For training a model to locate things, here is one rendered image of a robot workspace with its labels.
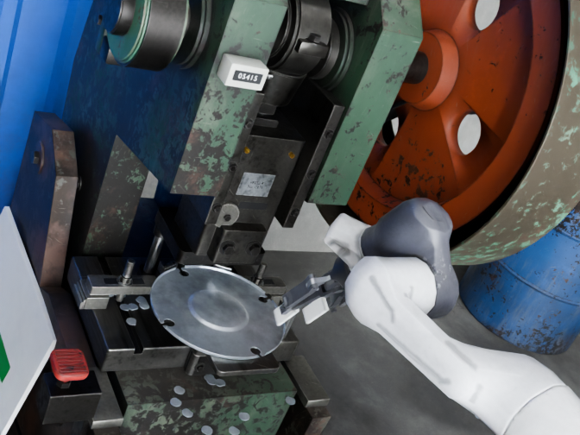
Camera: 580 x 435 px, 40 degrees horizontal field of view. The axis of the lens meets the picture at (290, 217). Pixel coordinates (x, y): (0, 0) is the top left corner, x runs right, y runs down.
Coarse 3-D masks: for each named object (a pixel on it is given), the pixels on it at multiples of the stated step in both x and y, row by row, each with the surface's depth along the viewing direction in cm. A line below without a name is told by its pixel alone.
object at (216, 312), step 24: (168, 288) 164; (192, 288) 167; (216, 288) 170; (240, 288) 173; (168, 312) 157; (192, 312) 159; (216, 312) 162; (240, 312) 165; (264, 312) 169; (192, 336) 154; (216, 336) 156; (240, 336) 159; (264, 336) 162
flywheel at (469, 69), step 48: (432, 0) 167; (528, 0) 146; (432, 48) 162; (480, 48) 155; (528, 48) 145; (432, 96) 162; (480, 96) 155; (528, 96) 140; (384, 144) 182; (432, 144) 165; (480, 144) 154; (528, 144) 140; (384, 192) 177; (432, 192) 165; (480, 192) 149
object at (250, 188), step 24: (264, 120) 151; (264, 144) 149; (288, 144) 151; (240, 168) 150; (264, 168) 152; (288, 168) 155; (240, 192) 153; (264, 192) 156; (192, 216) 159; (240, 216) 157; (264, 216) 160; (192, 240) 158; (216, 240) 155; (240, 240) 156
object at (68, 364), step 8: (56, 352) 140; (64, 352) 141; (72, 352) 141; (80, 352) 142; (56, 360) 138; (64, 360) 139; (72, 360) 140; (80, 360) 140; (56, 368) 137; (64, 368) 137; (72, 368) 138; (80, 368) 139; (88, 368) 140; (56, 376) 136; (64, 376) 136; (72, 376) 137; (80, 376) 138
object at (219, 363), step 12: (192, 348) 162; (252, 348) 157; (192, 360) 162; (204, 360) 163; (216, 360) 150; (228, 360) 152; (240, 360) 153; (252, 360) 154; (264, 360) 156; (276, 360) 157; (192, 372) 163; (204, 372) 165; (216, 372) 149; (228, 372) 149; (240, 372) 151; (252, 372) 152; (264, 372) 154
